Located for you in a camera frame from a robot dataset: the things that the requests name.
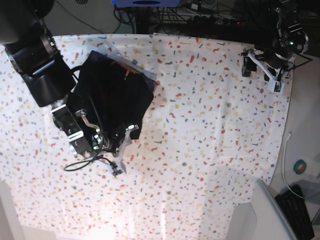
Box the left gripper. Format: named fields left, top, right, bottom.
left=239, top=47, right=313, bottom=94

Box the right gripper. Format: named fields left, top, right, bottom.
left=94, top=123, right=140, bottom=178

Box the black t-shirt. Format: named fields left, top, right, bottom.
left=67, top=50, right=155, bottom=150

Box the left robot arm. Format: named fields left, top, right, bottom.
left=241, top=0, right=313, bottom=94

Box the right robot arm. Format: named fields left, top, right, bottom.
left=0, top=0, right=138, bottom=176

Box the terrazzo pattern tablecloth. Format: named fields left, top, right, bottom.
left=0, top=34, right=293, bottom=240

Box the blue device at top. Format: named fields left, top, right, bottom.
left=111, top=0, right=181, bottom=8

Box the black keyboard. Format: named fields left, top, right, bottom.
left=275, top=190, right=315, bottom=240

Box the grey laptop lid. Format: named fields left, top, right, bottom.
left=251, top=179, right=297, bottom=240

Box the white usb cable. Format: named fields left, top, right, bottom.
left=281, top=131, right=320, bottom=199

